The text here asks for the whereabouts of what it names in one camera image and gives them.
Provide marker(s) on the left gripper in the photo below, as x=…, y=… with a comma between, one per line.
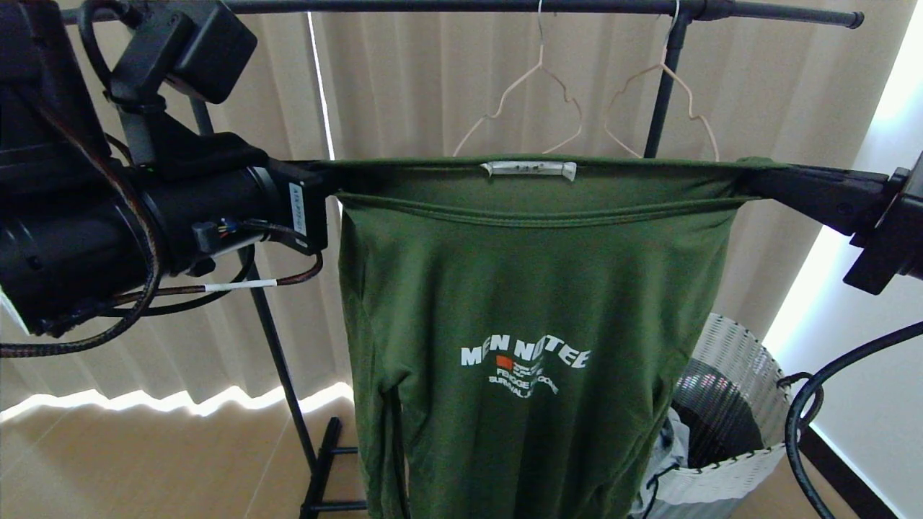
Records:
x=216, y=209

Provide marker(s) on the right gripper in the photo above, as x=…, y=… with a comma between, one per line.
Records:
x=901, y=223

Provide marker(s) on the pink clothes hanger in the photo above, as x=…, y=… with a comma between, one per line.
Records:
x=541, y=54
x=664, y=58

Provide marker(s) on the green long-sleeved shirt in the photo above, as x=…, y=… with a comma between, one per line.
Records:
x=519, y=288

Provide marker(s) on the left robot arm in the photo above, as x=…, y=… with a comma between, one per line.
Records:
x=43, y=86

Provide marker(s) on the white laundry basket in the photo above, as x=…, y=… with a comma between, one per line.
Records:
x=728, y=339

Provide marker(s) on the black clothes rack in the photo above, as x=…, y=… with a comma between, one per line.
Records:
x=433, y=6

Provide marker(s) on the beige curtain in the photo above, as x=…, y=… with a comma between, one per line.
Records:
x=433, y=79

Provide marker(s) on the pale grey garment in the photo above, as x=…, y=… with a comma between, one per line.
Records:
x=670, y=450

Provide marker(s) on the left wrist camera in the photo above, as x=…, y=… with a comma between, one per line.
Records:
x=209, y=47

